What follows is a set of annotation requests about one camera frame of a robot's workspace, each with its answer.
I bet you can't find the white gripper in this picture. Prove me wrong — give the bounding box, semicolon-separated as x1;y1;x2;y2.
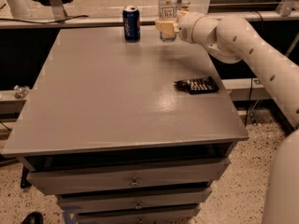
155;10;203;44

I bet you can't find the clear plastic tea bottle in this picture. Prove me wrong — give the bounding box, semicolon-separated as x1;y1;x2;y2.
157;0;178;43

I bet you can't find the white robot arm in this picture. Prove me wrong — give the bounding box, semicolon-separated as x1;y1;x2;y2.
155;11;299;224

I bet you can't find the blue pepsi can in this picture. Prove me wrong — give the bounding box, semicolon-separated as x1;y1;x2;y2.
122;6;140;42

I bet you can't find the black snack packet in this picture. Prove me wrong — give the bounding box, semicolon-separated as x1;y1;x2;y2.
175;77;219;95

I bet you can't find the grey drawer cabinet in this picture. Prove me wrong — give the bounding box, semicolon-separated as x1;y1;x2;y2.
0;23;249;224

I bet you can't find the white pipe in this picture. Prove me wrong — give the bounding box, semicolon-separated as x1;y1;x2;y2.
5;0;32;19

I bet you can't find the crumpled foil wrapper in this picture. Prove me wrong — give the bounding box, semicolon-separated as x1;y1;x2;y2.
14;85;30;99

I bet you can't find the middle grey drawer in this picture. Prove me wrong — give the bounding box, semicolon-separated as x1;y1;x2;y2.
58;187;211;214

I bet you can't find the grey drawer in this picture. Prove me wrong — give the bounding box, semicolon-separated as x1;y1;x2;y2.
28;158;230;195
76;204;200;224
58;187;211;214

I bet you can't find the bottom grey drawer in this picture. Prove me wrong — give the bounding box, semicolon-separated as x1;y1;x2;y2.
76;204;200;224

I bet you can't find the top grey drawer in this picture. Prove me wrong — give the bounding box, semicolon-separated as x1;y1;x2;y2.
28;158;230;195

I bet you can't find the black shoe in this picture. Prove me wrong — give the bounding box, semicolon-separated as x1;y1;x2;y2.
21;212;44;224

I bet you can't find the black cable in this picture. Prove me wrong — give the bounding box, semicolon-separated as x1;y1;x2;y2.
0;14;90;25

